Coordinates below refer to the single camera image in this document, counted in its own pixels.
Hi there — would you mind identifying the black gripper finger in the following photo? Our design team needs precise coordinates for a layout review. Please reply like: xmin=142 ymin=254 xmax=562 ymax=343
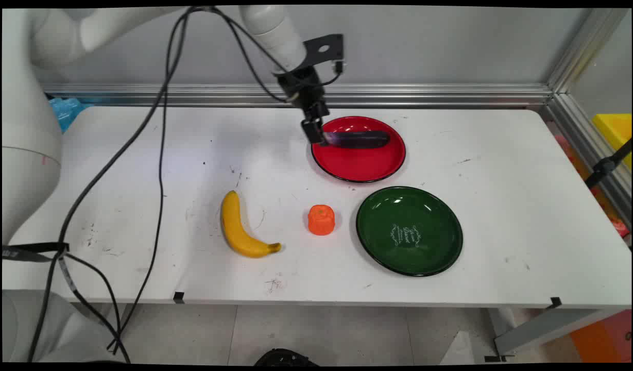
xmin=316 ymin=101 xmax=331 ymax=133
xmin=301 ymin=106 xmax=324 ymax=145

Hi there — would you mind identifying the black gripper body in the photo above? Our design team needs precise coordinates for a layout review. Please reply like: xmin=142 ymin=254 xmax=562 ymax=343
xmin=273 ymin=67 xmax=328 ymax=120

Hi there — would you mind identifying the dark purple toy eggplant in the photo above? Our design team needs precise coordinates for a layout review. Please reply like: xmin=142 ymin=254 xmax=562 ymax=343
xmin=321 ymin=130 xmax=391 ymax=150

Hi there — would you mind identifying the red plate with black rim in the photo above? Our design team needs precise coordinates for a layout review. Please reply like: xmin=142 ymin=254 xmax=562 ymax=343
xmin=311 ymin=115 xmax=407 ymax=184

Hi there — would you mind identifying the orange toy tangerine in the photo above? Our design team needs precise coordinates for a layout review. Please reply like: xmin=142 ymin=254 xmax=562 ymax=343
xmin=307 ymin=204 xmax=336 ymax=237

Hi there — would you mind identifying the yellow toy banana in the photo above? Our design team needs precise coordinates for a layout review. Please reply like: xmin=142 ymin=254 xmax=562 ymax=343
xmin=220 ymin=190 xmax=282 ymax=259

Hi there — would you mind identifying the green plate with white print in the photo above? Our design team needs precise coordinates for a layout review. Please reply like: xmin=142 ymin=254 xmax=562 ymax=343
xmin=355 ymin=185 xmax=464 ymax=278

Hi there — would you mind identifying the black object on floor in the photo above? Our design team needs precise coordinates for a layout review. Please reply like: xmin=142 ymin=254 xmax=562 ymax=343
xmin=253 ymin=348 xmax=319 ymax=367

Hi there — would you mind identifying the blue plastic bag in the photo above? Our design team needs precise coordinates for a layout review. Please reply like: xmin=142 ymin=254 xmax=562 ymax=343
xmin=49 ymin=96 xmax=94 ymax=133

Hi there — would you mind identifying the yellow plastic box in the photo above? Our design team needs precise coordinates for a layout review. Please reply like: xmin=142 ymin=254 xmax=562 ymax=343
xmin=591 ymin=113 xmax=632 ymax=171

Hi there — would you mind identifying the grey table leg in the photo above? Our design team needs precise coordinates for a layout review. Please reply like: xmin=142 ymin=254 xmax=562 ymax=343
xmin=484 ymin=308 xmax=608 ymax=363

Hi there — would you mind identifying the small red object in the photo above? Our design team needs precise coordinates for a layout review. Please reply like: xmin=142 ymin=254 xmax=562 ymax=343
xmin=609 ymin=216 xmax=630 ymax=239

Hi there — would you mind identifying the orange storage box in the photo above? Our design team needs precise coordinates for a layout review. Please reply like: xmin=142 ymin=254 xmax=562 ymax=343
xmin=568 ymin=309 xmax=632 ymax=363

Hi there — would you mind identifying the long aluminium frame rail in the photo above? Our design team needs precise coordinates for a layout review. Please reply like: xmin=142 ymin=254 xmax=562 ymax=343
xmin=42 ymin=82 xmax=554 ymax=109

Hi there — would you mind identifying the short black camera cable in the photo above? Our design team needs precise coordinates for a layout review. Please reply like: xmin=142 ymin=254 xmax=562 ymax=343
xmin=311 ymin=60 xmax=347 ymax=88

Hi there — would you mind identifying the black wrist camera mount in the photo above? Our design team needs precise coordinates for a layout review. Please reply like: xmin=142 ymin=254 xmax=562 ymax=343
xmin=303 ymin=33 xmax=346 ymax=74

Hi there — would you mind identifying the black cable to gripper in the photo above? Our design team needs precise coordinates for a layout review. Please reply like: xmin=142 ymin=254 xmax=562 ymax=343
xmin=208 ymin=6 xmax=291 ymax=103

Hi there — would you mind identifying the long black cable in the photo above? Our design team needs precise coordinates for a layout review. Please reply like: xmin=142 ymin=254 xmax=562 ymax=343
xmin=27 ymin=6 xmax=203 ymax=363
xmin=106 ymin=77 xmax=172 ymax=356

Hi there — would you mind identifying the aluminium frame side rail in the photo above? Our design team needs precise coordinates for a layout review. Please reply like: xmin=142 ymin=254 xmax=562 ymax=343
xmin=542 ymin=93 xmax=632 ymax=228

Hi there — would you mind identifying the aluminium frame upright post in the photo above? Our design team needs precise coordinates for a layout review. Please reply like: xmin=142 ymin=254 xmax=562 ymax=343
xmin=546 ymin=7 xmax=631 ymax=94

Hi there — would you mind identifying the black cable strap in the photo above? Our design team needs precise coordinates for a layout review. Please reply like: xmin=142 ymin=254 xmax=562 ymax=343
xmin=2 ymin=241 xmax=71 ymax=263

